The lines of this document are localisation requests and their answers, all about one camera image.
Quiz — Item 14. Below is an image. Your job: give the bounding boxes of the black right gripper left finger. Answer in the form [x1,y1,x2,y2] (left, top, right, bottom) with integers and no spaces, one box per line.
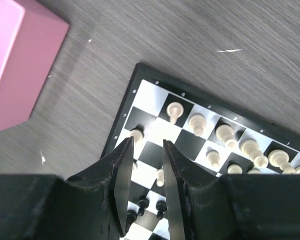
[66,137,134,237]

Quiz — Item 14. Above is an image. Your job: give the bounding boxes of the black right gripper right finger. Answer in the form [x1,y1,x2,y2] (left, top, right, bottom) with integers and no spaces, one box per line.
[162,140,223,240]

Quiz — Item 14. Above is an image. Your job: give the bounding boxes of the black white chess board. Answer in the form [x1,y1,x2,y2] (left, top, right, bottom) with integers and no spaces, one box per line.
[102,62,300,240]

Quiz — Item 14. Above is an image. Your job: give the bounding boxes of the white chess piece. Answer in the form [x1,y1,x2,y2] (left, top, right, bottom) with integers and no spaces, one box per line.
[166,101,184,125]

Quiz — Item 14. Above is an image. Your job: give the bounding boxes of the pink plastic box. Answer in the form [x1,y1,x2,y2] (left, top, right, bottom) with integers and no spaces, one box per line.
[0,0,70,131]

